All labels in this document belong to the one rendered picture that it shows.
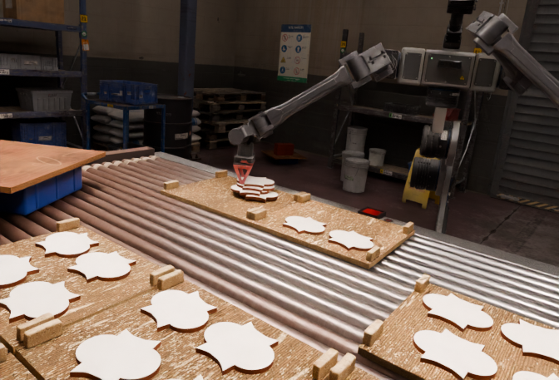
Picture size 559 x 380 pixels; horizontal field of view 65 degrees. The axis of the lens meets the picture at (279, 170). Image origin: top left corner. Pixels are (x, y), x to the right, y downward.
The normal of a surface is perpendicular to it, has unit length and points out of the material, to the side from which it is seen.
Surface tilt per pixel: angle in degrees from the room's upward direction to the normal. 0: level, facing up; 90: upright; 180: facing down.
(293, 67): 90
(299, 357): 0
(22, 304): 0
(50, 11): 88
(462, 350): 0
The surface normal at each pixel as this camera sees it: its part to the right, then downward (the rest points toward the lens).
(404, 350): 0.08, -0.97
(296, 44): -0.63, 0.14
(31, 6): 0.76, 0.19
